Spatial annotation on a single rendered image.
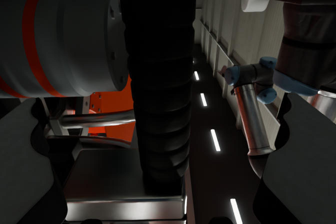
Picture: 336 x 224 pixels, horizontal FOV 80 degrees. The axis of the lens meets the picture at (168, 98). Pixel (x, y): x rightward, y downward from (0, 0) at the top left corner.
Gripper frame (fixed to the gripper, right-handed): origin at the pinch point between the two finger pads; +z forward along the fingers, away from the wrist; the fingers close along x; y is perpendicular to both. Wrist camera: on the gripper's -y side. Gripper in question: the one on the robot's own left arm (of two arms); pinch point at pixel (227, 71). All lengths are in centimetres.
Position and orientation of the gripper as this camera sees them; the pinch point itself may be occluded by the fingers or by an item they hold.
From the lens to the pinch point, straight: 122.5
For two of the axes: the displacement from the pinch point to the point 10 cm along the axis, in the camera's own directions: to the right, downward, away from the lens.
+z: -2.4, -4.9, 8.4
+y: 1.1, -8.7, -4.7
